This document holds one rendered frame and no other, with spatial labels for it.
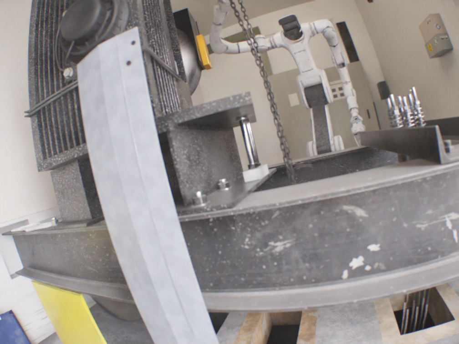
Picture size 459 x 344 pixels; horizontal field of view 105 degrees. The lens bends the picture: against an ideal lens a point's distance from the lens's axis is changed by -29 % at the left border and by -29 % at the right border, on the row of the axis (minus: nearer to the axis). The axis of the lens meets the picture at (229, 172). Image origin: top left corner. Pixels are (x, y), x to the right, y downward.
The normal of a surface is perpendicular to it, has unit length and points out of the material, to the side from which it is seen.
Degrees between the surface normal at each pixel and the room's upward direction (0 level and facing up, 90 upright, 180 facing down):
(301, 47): 123
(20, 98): 90
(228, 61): 90
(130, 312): 49
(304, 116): 90
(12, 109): 90
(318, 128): 56
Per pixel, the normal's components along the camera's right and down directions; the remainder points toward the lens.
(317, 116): -0.55, -0.40
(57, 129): 0.96, -0.22
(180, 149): 0.91, -0.20
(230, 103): -0.13, 0.09
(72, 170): -0.33, 0.14
